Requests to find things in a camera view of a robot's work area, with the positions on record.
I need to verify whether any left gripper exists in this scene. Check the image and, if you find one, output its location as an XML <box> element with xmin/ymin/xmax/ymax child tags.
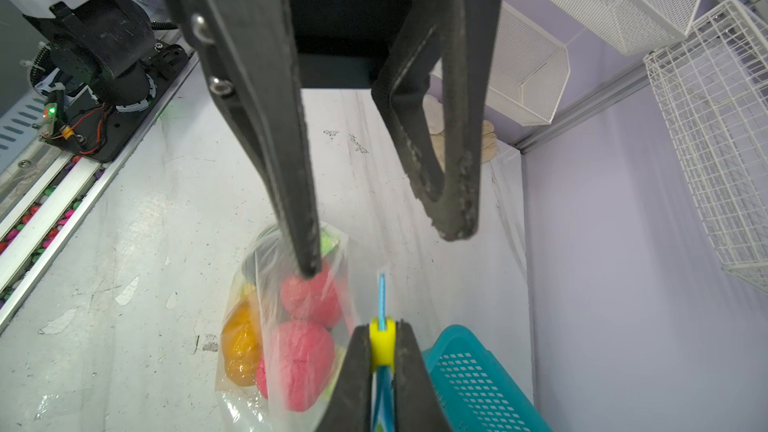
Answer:
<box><xmin>164</xmin><ymin>0</ymin><xmax>503</xmax><ymax>278</ymax></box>

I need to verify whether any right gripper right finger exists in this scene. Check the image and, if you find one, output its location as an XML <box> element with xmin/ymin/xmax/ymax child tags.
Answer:
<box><xmin>393</xmin><ymin>321</ymin><xmax>452</xmax><ymax>432</ymax></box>

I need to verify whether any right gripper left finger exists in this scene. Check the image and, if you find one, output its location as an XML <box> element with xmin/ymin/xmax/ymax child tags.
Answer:
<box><xmin>315</xmin><ymin>325</ymin><xmax>373</xmax><ymax>432</ymax></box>

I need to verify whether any teal plastic basket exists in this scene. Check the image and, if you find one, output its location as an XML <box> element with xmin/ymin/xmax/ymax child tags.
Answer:
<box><xmin>424</xmin><ymin>325</ymin><xmax>550</xmax><ymax>432</ymax></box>

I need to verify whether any pink dragonfruit toy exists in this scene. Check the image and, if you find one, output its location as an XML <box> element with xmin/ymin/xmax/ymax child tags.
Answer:
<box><xmin>270</xmin><ymin>320</ymin><xmax>335</xmax><ymax>412</ymax></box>

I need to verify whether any clear zip top bag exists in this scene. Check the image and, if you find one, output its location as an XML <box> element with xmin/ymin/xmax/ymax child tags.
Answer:
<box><xmin>215</xmin><ymin>223</ymin><xmax>388</xmax><ymax>431</ymax></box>

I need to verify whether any red strawberry toy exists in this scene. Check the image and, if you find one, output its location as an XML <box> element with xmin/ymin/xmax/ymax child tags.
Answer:
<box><xmin>280</xmin><ymin>261</ymin><xmax>343</xmax><ymax>329</ymax></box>

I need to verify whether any yellow lemon toy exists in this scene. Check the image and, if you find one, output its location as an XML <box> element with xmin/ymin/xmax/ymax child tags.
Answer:
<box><xmin>221</xmin><ymin>298</ymin><xmax>263</xmax><ymax>387</ymax></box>

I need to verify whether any dark eggplant toy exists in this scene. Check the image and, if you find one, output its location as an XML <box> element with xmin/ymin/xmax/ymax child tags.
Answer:
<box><xmin>238</xmin><ymin>224</ymin><xmax>346</xmax><ymax>288</ymax></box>

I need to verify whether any beige cloth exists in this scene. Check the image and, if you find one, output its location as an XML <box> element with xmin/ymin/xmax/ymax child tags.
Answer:
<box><xmin>422</xmin><ymin>94</ymin><xmax>499</xmax><ymax>172</ymax></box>

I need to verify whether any white mesh two-tier shelf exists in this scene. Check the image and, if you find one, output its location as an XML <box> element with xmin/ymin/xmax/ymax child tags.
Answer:
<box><xmin>485</xmin><ymin>0</ymin><xmax>701</xmax><ymax>130</ymax></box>

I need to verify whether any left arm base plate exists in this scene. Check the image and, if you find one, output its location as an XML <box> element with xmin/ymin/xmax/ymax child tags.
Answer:
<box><xmin>38</xmin><ymin>42</ymin><xmax>189</xmax><ymax>163</ymax></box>

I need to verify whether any white wire basket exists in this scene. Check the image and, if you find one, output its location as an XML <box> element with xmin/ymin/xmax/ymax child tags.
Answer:
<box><xmin>643</xmin><ymin>0</ymin><xmax>767</xmax><ymax>291</ymax></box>

